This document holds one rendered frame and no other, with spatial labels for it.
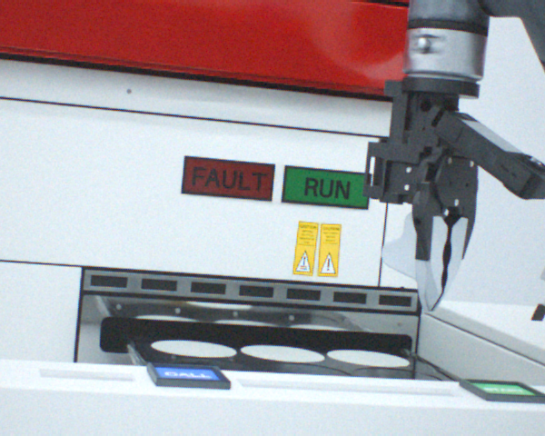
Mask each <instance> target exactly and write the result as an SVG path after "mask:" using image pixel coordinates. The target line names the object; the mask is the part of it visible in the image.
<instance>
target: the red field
mask: <svg viewBox="0 0 545 436"><path fill-rule="evenodd" d="M272 172H273V167H272V166H263V165H253V164H244V163H226V162H216V161H206V160H196V159H188V163H187V172H186V182H185V191H196V192H206V193H226V194H236V195H247V196H257V197H267V198H270V191H271V181H272Z"/></svg>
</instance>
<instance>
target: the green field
mask: <svg viewBox="0 0 545 436"><path fill-rule="evenodd" d="M364 176H365V175H359V174H349V173H331V172H321V171H311V170H302V169H292V168H288V170H287V179H286V188H285V197H284V199H288V200H298V201H309V202H319V203H339V204H349V205H361V206H367V198H368V196H362V194H363V185H364Z"/></svg>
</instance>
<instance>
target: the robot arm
mask: <svg viewBox="0 0 545 436"><path fill-rule="evenodd" d="M491 16H492V17H518V18H520V19H521V21H522V23H523V25H524V27H525V29H526V31H527V34H528V36H529V38H530V41H531V43H532V45H533V48H534V50H535V52H536V54H537V56H538V58H539V60H540V63H541V65H542V67H543V70H544V72H545V0H410V7H409V16H408V24H407V33H406V42H405V50H404V58H403V68H402V71H403V72H404V73H405V74H407V75H408V76H406V77H403V81H392V80H385V87H384V94H387V95H391V96H393V102H392V110H391V127H390V135H389V139H381V138H379V142H370V141H369V142H368V151H367V160H366V168H365V176H364V185H363V194H362V196H368V197H371V198H372V199H378V200H380V202H381V203H395V204H403V202H405V203H410V204H412V212H411V213H409V214H408V215H407V217H406V219H405V223H404V230H403V234H402V236H401V238H399V239H396V240H394V241H391V242H389V243H386V244H385V245H384V246H383V248H382V253H381V257H382V260H383V262H384V263H385V264H386V265H387V266H388V267H390V268H392V269H393V270H395V271H397V272H399V273H402V274H404V275H406V276H408V277H410V278H412V279H413V280H415V281H416V282H417V286H418V292H419V296H420V300H421V305H422V308H423V310H424V311H425V312H434V311H435V310H436V309H437V308H438V306H439V305H440V303H441V301H442V300H443V298H444V297H445V295H446V294H447V292H448V290H449V289H450V287H451V284H452V282H453V280H454V278H455V277H456V275H457V272H458V270H459V268H460V266H461V261H462V260H464V257H465V254H466V252H467V249H468V245H469V242H470V239H471V235H472V232H473V228H474V224H475V219H476V211H477V193H478V189H479V186H478V185H479V178H478V175H479V166H480V167H481V168H482V169H484V170H485V171H486V172H488V173H490V174H491V175H492V176H494V177H495V178H497V179H498V180H499V181H501V182H502V183H503V186H504V187H506V188H507V189H508V190H509V191H510V192H512V193H514V194H515V195H517V196H518V197H520V198H521V199H525V200H529V199H536V200H545V163H543V162H542V161H540V160H539V159H537V158H535V157H534V156H532V155H530V154H526V153H524V152H523V151H521V150H520V149H518V148H517V147H516V146H514V145H513V144H511V143H509V142H508V141H507V140H505V139H504V138H502V137H501V136H499V135H498V134H496V133H495V132H493V131H492V130H491V129H490V128H488V127H487V126H486V125H484V124H482V123H481V122H479V121H478V120H477V119H475V118H474V117H472V116H471V115H469V114H467V113H462V112H460V108H459V102H460V99H479V97H480V89H481V85H480V84H477V82H478V81H481V80H482V79H483V78H484V70H485V63H486V54H487V46H488V37H489V30H490V21H491ZM372 157H375V162H374V171H373V179H372V185H369V180H370V171H371V163H372ZM446 211H448V215H446V214H445V213H446Z"/></svg>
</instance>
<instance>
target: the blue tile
mask: <svg viewBox="0 0 545 436"><path fill-rule="evenodd" d="M155 369H156V370H157V371H158V373H159V374H160V376H161V377H168V378H187V379H206V380H220V379H219V378H218V377H217V376H216V375H215V374H214V372H213V371H207V370H189V369H171V368H155Z"/></svg>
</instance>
